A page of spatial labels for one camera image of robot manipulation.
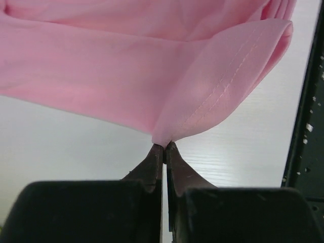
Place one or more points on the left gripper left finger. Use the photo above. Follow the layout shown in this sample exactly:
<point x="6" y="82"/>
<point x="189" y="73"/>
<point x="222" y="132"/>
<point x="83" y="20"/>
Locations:
<point x="125" y="210"/>

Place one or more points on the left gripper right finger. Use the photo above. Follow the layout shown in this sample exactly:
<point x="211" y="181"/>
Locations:
<point x="202" y="212"/>

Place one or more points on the pink t shirt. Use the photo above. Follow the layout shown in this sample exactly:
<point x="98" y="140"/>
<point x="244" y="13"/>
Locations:
<point x="172" y="69"/>

